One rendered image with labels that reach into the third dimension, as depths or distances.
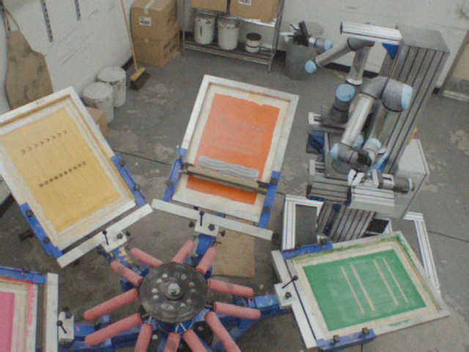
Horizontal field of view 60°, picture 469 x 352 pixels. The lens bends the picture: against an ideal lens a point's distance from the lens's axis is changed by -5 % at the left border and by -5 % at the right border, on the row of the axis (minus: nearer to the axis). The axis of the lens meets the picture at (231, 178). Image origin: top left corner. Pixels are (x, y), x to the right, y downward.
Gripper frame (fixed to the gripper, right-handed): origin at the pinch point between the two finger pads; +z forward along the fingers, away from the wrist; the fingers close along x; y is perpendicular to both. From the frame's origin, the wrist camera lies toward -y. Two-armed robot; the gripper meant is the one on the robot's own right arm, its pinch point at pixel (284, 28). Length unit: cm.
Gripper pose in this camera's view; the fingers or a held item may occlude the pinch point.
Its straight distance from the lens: 305.2
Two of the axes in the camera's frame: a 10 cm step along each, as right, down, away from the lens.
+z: -8.4, -4.3, 3.3
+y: 0.0, 6.1, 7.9
